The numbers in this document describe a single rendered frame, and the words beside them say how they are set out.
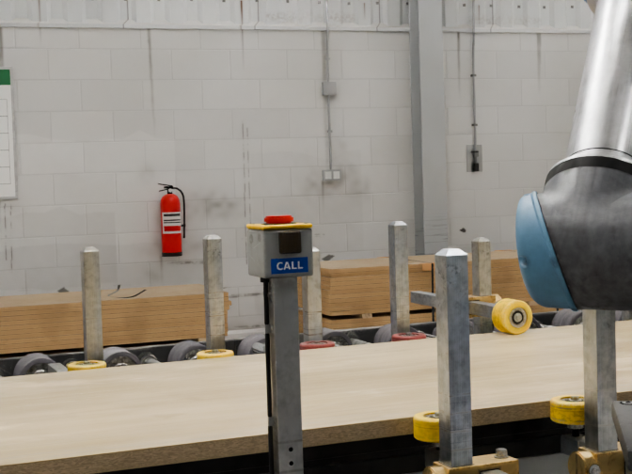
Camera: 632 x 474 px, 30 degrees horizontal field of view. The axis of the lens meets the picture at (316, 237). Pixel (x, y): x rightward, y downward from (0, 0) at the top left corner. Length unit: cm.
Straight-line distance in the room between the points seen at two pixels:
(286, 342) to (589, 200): 57
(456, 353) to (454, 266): 12
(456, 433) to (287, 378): 27
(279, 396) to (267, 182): 750
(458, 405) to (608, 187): 62
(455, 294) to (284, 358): 27
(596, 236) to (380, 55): 833
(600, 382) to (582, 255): 71
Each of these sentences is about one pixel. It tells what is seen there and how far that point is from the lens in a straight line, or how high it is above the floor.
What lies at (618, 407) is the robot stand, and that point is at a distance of 125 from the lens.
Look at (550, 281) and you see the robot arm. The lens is 115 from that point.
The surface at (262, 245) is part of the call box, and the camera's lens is 154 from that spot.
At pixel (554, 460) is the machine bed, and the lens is 207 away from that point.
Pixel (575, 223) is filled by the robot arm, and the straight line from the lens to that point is 115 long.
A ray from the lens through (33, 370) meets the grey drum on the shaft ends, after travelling 300.
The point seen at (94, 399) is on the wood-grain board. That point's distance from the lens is 214.
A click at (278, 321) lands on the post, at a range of 157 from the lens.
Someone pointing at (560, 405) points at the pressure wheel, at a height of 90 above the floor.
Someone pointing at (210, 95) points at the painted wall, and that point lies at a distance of 896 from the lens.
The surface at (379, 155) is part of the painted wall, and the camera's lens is 937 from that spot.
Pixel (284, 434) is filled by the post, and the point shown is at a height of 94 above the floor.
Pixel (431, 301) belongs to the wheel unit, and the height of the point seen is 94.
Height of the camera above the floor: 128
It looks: 3 degrees down
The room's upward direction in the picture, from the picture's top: 2 degrees counter-clockwise
